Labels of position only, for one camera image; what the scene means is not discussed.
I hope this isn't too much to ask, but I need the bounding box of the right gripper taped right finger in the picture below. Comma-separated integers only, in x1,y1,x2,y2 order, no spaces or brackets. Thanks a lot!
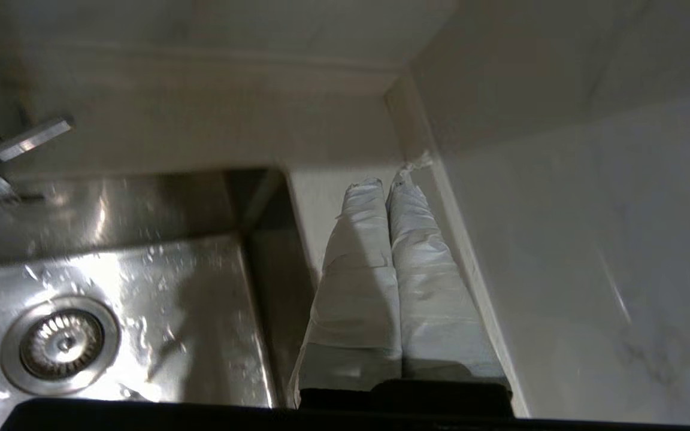
386,153,510,387

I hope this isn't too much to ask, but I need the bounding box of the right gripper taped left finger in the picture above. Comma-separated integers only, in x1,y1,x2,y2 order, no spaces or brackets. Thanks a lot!
289,178,403,409

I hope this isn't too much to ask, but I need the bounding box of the round metal drain strainer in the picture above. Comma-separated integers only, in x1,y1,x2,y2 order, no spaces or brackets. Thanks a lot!
0,296,121,397

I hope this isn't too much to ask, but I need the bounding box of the stainless steel sink basin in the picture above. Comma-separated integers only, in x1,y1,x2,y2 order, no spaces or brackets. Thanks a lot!
0,168,322,431

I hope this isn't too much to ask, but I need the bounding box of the chrome faucet lever handle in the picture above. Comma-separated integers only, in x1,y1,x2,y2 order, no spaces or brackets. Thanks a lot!
0,117,76,163

